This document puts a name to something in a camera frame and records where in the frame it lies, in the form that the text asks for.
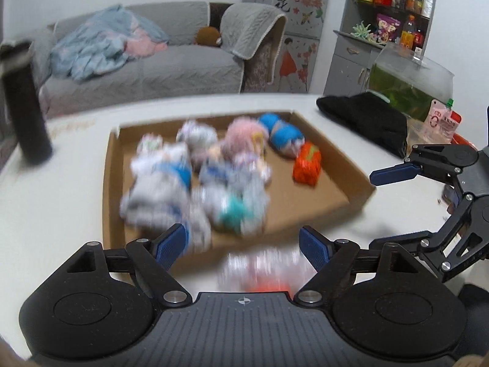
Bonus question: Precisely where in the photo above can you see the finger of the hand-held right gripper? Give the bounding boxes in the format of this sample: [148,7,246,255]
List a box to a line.
[369,194,489,284]
[369,143,480,185]

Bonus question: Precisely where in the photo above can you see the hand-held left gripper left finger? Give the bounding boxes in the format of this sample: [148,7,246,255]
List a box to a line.
[67,222,194,309]

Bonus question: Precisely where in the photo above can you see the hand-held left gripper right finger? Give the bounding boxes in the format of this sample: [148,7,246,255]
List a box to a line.
[299,225,421,309]

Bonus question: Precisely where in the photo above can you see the cardboard box tray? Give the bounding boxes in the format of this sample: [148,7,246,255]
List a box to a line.
[102,111,377,272]

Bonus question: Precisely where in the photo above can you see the white red cloth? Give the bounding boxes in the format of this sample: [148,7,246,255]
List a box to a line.
[219,250,318,295]

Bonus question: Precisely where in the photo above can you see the white blue towel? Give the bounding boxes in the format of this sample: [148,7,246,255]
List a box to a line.
[120,143,193,225]

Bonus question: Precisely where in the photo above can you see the clear plastic bag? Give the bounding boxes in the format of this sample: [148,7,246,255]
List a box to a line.
[407,118,434,150]

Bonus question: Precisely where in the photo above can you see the black cloth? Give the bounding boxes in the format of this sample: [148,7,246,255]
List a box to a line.
[316,94,409,159]

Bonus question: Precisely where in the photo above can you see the teal rolled socks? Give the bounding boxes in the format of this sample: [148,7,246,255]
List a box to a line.
[212,193,255,234]

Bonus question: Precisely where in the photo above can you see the orange red rolled cloth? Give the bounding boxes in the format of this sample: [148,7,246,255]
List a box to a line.
[292,141,322,187]

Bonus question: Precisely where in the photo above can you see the grey blue rolled cloth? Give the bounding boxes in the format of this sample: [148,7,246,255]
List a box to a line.
[199,158,249,195]

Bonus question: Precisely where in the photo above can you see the glass fish tank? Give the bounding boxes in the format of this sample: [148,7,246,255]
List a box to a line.
[369,42,455,123]

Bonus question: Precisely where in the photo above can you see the white grey rolled socks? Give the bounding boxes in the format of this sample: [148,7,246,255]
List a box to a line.
[176,120,218,154]

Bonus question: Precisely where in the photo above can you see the grey shelf cabinet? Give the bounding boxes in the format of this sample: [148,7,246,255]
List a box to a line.
[323,0,438,98]

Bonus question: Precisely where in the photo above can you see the blue rolled socks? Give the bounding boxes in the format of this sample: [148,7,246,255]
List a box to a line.
[258,112,305,158]

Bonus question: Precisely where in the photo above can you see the pink fuzzy rolled socks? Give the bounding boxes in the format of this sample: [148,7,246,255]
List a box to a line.
[223,117,268,161]

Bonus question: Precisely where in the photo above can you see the orange drink bottle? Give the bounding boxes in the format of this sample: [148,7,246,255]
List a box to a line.
[400,15,417,49]

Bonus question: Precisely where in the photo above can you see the purple snack bag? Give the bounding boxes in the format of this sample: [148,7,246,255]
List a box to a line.
[376,13,402,44]

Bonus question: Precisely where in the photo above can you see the green artificial plant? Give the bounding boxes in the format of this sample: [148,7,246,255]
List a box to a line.
[351,23,377,41]

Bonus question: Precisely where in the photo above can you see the grey sofa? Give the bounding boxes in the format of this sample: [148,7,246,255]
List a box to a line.
[0,1,287,119]

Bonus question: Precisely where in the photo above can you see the floral printed wardrobe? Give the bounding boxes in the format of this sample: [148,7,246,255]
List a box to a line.
[242,0,333,94]

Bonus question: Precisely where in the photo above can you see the black water bottle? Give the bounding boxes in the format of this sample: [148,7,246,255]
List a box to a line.
[0,40,53,165]

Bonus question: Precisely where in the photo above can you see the pink cloth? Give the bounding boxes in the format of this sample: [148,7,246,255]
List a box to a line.
[124,28,169,57]

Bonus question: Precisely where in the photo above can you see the light blue blanket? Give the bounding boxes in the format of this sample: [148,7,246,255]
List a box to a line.
[50,5,169,82]

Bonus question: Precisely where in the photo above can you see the brown plush toy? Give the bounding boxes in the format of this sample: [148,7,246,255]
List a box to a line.
[196,26,223,48]

